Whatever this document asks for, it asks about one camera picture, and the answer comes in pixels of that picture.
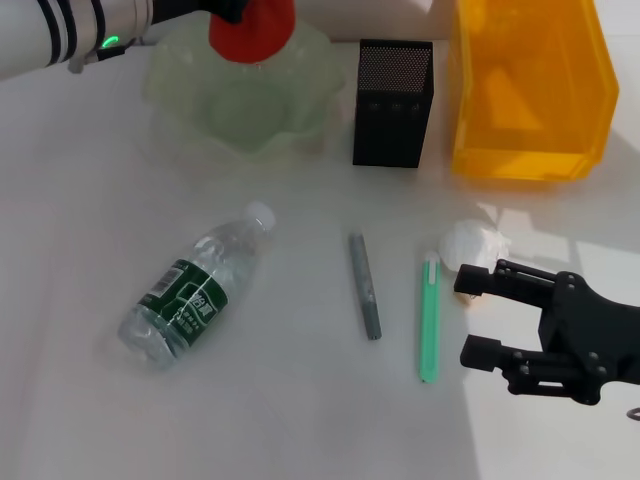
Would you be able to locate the black mesh pen holder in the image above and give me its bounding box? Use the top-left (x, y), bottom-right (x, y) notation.
top-left (352, 38), bottom-right (435, 169)

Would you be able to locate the white paper ball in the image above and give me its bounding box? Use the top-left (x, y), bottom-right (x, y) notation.
top-left (438, 219), bottom-right (511, 274)

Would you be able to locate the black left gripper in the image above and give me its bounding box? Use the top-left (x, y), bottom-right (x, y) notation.
top-left (149, 0), bottom-right (251, 25)

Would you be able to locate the grey glitter marker pen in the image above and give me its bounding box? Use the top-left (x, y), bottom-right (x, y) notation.
top-left (347, 231), bottom-right (383, 342)

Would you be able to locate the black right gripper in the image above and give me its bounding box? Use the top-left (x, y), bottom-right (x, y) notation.
top-left (452, 258), bottom-right (640, 406)

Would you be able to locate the red-orange round fruit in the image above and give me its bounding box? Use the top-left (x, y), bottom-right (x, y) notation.
top-left (208, 0), bottom-right (296, 64)

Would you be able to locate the green glass fruit plate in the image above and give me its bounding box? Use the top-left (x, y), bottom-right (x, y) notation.
top-left (144, 22), bottom-right (346, 161)

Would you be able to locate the green plastic pen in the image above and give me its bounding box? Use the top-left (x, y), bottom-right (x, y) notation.
top-left (418, 251), bottom-right (442, 385)

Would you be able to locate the clear green-label water bottle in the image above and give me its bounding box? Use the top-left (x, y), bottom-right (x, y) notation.
top-left (117, 200), bottom-right (277, 372)

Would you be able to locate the yellow plastic bin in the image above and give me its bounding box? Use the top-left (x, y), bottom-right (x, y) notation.
top-left (447, 0), bottom-right (621, 182)

